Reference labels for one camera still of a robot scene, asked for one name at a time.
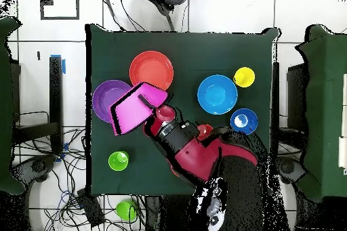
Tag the dark green tablecloth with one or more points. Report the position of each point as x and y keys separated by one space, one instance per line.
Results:
x=217 y=52

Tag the purple plastic bowl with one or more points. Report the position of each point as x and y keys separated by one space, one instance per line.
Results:
x=103 y=98

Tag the lemon yellow plastic cup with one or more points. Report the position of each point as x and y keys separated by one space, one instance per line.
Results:
x=244 y=77

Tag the blue tape strip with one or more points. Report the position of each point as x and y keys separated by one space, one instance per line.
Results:
x=63 y=67

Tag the small dark blue bowl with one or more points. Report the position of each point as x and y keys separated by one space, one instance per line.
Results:
x=248 y=126

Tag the black stand frame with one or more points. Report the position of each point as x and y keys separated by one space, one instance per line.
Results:
x=296 y=92
x=55 y=92

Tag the black square frame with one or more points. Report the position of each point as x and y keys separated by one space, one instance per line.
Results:
x=59 y=18

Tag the green bowl on floor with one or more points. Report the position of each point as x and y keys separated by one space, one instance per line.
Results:
x=124 y=210

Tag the green plastic cup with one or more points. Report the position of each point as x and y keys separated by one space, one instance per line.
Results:
x=118 y=161

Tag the light blue plastic bowl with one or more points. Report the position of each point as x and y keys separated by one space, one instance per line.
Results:
x=217 y=94

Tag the black power strip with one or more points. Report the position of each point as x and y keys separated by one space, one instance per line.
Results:
x=90 y=209

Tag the pink plastic bowl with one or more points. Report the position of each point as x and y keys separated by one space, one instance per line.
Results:
x=132 y=111

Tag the green cloth side table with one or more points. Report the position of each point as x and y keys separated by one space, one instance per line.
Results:
x=5 y=106
x=325 y=79

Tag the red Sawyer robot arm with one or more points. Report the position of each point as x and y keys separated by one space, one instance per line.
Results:
x=195 y=157

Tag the large shallow orange bowl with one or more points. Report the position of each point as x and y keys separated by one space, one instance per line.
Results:
x=151 y=68

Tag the grey chair base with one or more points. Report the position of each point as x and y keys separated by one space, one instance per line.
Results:
x=287 y=167

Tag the black chair base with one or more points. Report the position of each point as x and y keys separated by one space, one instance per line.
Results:
x=35 y=167

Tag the red-orange plastic cup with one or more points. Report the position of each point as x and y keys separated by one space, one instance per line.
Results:
x=204 y=130

